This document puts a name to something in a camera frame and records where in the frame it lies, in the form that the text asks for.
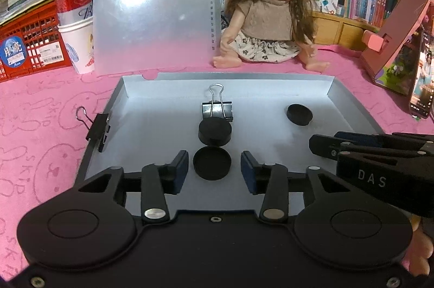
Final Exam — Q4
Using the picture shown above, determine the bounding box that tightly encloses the red plastic crate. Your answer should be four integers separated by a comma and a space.
0, 0, 74, 83

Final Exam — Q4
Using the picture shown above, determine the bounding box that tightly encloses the grey cardboard box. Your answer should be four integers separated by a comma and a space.
73, 72, 386, 197

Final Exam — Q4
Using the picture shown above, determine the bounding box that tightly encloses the small black round lid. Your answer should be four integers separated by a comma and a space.
193, 146, 233, 181

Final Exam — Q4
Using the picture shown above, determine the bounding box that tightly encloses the translucent plastic clipboard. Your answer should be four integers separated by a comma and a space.
91, 0, 218, 77

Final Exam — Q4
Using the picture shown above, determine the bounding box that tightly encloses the pink rabbit print blanket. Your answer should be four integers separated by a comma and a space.
0, 44, 434, 276

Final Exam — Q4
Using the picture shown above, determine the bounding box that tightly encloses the brown haired doll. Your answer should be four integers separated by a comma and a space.
213, 0, 331, 72

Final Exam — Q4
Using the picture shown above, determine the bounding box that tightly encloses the small black round puck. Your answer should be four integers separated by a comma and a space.
198, 118, 233, 148

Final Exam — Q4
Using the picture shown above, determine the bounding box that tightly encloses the smartphone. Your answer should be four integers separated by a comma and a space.
408, 27, 434, 119

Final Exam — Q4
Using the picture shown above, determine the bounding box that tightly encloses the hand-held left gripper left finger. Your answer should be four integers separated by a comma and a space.
78, 150, 189, 221

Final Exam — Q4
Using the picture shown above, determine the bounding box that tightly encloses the white paper cup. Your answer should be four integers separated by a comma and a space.
58, 18, 96, 75

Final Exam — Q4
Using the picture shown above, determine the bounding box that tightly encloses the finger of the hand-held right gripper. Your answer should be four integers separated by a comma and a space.
309, 134, 344, 160
335, 131, 434, 155

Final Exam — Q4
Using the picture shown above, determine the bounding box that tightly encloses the pink phone stand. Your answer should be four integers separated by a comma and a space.
360, 0, 434, 96

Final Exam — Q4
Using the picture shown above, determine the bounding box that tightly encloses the person's right hand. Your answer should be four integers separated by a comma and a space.
409, 216, 434, 278

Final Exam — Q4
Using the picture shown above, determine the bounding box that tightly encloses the small black binder clip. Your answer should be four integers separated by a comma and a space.
75, 106, 111, 153

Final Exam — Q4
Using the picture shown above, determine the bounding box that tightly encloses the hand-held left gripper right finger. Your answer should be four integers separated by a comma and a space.
240, 150, 351, 221

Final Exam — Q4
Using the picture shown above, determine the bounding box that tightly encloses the large black binder clip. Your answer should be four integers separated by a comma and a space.
202, 84, 234, 122

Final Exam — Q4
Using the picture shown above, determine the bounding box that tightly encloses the wide black round lid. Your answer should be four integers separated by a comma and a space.
286, 104, 313, 126

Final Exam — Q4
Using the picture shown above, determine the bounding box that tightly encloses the wooden shelf box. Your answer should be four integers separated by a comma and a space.
310, 11, 381, 55

